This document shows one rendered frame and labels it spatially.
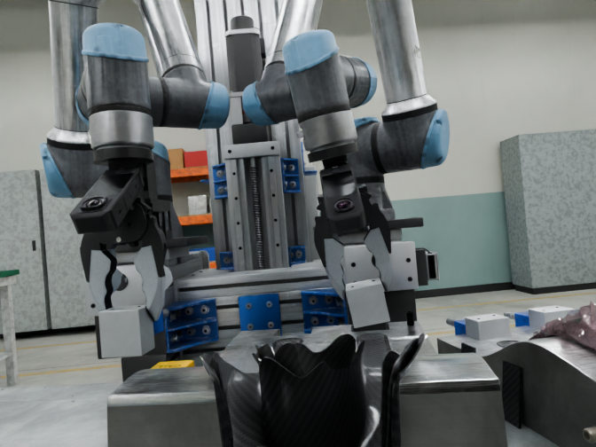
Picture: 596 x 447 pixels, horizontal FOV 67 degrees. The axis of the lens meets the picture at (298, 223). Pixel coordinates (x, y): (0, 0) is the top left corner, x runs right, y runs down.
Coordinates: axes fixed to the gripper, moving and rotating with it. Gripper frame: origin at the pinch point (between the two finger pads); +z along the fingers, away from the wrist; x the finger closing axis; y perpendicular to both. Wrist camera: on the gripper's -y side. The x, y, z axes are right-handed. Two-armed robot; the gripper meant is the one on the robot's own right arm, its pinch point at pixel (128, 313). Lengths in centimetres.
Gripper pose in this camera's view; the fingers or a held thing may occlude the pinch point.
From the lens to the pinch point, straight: 59.8
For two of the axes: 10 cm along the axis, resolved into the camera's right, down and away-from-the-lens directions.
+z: 0.8, 10.0, -0.1
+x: -9.9, 0.8, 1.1
